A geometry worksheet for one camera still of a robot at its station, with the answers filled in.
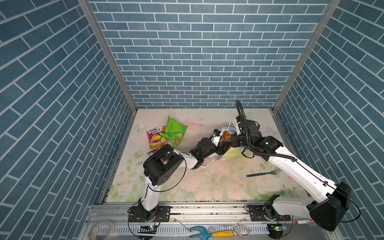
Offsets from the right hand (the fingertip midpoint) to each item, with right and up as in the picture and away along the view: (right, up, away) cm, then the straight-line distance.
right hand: (230, 134), depth 78 cm
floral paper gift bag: (+2, -10, +1) cm, 10 cm away
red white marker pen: (+32, -41, -8) cm, 53 cm away
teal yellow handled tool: (-14, -45, -12) cm, 48 cm away
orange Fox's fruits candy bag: (-46, -4, +21) cm, 51 cm away
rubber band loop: (+5, -44, -7) cm, 45 cm away
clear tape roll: (-57, -44, -9) cm, 73 cm away
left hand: (0, -5, +10) cm, 11 cm away
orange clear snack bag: (-2, 0, 0) cm, 2 cm away
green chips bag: (-33, 0, +20) cm, 39 cm away
